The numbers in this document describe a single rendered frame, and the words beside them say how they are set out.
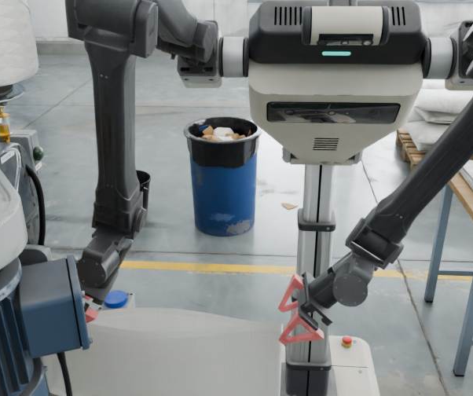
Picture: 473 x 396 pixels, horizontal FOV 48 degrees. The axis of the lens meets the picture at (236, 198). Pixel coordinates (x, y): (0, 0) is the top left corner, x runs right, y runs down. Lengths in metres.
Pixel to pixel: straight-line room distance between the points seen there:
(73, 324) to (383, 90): 0.81
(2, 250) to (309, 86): 0.78
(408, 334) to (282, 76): 1.78
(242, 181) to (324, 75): 2.07
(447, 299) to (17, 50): 2.63
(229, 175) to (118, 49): 2.50
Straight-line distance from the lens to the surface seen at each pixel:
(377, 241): 0.95
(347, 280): 0.90
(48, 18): 9.65
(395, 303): 2.92
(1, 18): 0.69
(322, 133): 1.33
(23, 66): 0.71
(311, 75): 1.23
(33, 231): 1.20
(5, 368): 0.73
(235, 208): 3.30
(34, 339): 0.72
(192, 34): 1.03
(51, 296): 0.69
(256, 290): 2.91
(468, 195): 2.36
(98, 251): 0.92
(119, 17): 0.70
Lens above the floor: 1.68
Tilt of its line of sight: 26 degrees down
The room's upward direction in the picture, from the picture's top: 1 degrees counter-clockwise
